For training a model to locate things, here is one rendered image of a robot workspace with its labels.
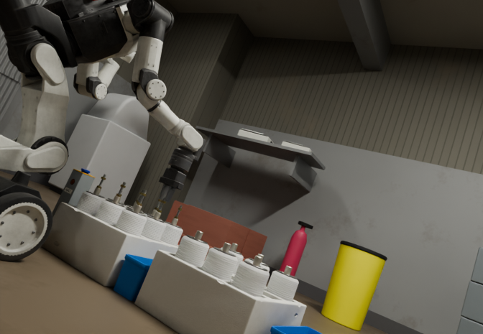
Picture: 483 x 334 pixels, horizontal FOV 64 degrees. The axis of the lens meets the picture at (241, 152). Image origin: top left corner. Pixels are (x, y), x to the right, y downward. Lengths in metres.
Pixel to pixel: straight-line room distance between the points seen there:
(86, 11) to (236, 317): 1.13
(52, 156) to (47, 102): 0.19
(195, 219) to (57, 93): 2.36
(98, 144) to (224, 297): 3.32
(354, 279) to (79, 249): 2.03
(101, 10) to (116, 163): 3.02
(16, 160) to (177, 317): 0.74
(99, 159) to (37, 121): 2.82
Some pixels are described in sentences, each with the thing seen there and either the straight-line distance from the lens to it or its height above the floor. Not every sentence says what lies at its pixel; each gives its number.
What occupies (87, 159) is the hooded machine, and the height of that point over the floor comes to 0.44.
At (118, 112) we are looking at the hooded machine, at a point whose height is 1.03.
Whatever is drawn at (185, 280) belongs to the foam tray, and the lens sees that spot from 1.23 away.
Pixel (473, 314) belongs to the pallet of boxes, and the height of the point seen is 0.39.
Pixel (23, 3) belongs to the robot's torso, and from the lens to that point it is 1.49.
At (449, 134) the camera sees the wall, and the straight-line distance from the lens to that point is 4.25.
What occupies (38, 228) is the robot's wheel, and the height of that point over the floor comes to 0.11.
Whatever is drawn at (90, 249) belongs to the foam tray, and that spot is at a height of 0.08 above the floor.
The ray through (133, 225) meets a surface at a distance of 1.45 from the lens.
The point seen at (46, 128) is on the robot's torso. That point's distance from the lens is 1.55.
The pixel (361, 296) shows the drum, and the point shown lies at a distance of 3.04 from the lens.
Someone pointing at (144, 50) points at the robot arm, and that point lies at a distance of 1.51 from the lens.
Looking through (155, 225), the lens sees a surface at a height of 0.23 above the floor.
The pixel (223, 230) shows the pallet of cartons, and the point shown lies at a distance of 3.45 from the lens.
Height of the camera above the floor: 0.32
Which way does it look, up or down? 11 degrees up
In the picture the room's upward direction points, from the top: 22 degrees clockwise
